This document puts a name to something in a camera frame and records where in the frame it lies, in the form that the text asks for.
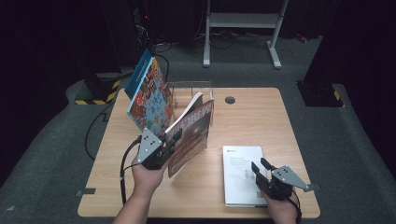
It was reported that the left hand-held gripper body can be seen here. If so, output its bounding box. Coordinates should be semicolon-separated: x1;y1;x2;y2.
135;127;176;171

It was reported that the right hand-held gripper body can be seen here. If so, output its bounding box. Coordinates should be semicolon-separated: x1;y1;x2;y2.
262;164;313;201

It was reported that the purple book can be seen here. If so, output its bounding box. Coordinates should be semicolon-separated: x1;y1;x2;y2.
164;91;216;178

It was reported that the white book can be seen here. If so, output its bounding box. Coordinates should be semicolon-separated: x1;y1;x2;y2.
222;145;269;208

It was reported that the clear acrylic book rack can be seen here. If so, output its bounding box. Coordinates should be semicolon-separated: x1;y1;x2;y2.
166;81;216;127

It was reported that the dark blue picture book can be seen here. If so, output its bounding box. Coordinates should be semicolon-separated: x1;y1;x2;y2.
124;48;154;101

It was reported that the person's right hand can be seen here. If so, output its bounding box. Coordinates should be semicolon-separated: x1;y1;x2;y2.
262;190;300;222

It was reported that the person's left hand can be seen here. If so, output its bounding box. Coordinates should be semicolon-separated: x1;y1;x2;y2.
131;159;170;198

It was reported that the black yellow striped base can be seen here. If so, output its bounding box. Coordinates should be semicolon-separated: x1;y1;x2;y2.
297;81;345;108
74;73;121;105

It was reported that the black computer cabinet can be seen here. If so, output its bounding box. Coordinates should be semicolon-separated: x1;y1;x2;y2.
99;0;157;70

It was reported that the white-framed desk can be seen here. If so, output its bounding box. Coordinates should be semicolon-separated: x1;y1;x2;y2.
203;0;289;70

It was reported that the left hand-held gripper cable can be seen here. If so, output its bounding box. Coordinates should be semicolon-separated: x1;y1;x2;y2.
120;136;143;206

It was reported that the hand-held gripper cable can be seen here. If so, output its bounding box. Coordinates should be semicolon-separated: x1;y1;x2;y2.
288;189;303;224
120;136;143;206

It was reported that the right hand-held gripper cable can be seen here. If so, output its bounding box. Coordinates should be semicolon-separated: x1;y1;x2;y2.
288;189;303;224

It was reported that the black floor cable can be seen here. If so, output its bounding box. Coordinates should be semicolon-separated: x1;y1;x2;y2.
84;102;115;161

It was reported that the bundle of floor cables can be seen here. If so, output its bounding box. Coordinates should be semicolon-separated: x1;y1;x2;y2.
211;31;272;50

